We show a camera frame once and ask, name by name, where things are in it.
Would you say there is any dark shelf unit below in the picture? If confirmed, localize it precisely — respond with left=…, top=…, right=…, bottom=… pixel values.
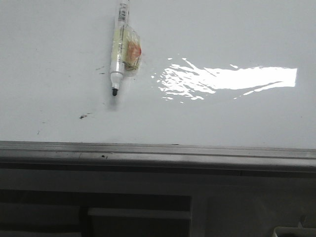
left=0, top=189, right=192, bottom=237

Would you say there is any white whiteboard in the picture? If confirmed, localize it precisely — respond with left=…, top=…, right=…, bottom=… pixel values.
left=0, top=0, right=316, bottom=149

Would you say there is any grey aluminium whiteboard frame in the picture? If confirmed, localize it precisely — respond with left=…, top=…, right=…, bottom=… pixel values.
left=0, top=141, right=316, bottom=178

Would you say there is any white bin corner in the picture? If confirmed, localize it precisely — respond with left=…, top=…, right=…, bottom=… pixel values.
left=272, top=227, right=316, bottom=237

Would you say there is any white whiteboard marker with tape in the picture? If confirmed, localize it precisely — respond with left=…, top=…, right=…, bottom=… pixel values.
left=110, top=0, right=142, bottom=96

